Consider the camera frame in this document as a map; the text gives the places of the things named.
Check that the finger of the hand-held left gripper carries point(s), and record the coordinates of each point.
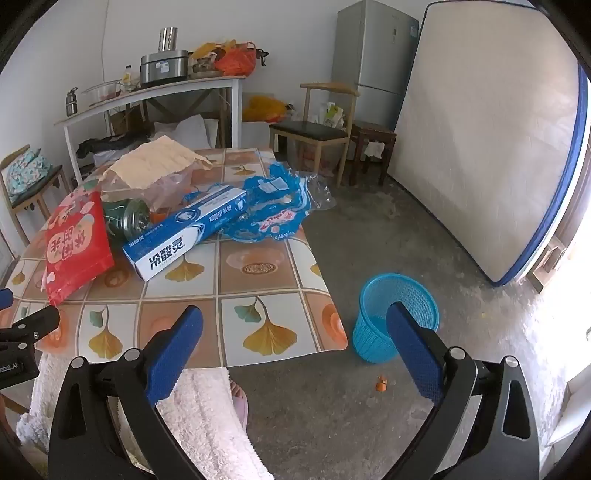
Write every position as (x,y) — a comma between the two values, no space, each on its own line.
(32,325)
(5,298)

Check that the blue plastic wrapper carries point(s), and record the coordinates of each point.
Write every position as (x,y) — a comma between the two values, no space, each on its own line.
(272,203)

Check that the wooden chair with black seat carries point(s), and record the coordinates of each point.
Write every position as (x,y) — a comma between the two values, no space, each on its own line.
(307,131)

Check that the white cloth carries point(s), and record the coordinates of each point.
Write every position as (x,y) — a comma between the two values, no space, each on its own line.
(375,150)

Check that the foam wrapping sheet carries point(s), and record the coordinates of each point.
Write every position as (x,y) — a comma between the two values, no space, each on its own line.
(152,159)

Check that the black cloth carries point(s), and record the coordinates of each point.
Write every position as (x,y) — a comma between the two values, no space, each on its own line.
(106,145)

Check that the clear plastic bottle green label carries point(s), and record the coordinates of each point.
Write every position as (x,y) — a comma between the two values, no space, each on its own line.
(127,219)

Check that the glass bowl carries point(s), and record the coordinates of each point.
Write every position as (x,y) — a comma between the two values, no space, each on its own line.
(104,91)

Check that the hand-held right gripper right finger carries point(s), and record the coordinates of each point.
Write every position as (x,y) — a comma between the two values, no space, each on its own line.
(415,350)

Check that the floral cushion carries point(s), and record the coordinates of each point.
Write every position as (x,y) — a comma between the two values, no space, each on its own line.
(25,173)

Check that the white side table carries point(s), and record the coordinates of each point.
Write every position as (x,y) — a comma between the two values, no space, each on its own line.
(184,85)

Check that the blue plastic wastebasket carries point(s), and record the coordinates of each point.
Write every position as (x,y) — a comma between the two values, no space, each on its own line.
(374,332)

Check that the red snack bag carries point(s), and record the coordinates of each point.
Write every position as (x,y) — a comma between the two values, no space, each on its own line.
(78,249)

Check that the pink slipper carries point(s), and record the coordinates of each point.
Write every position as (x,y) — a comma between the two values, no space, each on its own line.
(239,406)

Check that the blue white toothpaste box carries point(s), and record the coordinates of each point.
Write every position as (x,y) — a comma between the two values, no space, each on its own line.
(180,235)

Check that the steel thermos bottle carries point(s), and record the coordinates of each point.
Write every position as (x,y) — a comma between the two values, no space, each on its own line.
(71,102)

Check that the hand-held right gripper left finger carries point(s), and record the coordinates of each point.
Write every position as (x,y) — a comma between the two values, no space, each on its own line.
(178,355)

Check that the white mattress with blue edge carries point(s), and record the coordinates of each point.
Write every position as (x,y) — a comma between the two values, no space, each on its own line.
(485,138)

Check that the small wooden side table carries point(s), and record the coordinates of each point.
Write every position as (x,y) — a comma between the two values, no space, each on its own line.
(41,182)

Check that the white pillow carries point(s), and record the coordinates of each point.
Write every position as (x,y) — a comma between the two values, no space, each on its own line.
(189,129)

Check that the yellow plastic bag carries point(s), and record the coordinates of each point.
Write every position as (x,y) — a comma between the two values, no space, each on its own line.
(205,50)
(268,108)

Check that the dark wooden stool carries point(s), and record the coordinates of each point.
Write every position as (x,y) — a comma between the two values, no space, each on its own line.
(371,129)

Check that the small orange peel piece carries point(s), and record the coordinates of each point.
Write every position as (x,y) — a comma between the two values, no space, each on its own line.
(382,385)

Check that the white green paper bag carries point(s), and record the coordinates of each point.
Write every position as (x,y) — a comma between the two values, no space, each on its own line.
(332,115)

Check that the orange plastic bag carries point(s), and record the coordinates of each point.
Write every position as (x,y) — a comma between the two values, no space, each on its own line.
(235,62)

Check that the clear plastic bag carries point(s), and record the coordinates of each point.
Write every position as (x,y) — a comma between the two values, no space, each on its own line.
(171,189)

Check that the yellow oil bottle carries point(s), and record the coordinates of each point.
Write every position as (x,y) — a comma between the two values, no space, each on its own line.
(128,78)

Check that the steel rice cooker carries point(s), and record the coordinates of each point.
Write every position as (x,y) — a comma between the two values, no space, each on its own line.
(164,69)

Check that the steel utensil holder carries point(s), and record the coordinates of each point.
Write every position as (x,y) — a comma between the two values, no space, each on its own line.
(168,39)

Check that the white fluffy robe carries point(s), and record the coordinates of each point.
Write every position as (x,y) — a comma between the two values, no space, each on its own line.
(207,415)

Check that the grey refrigerator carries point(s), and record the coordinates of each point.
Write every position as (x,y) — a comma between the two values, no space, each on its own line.
(369,50)

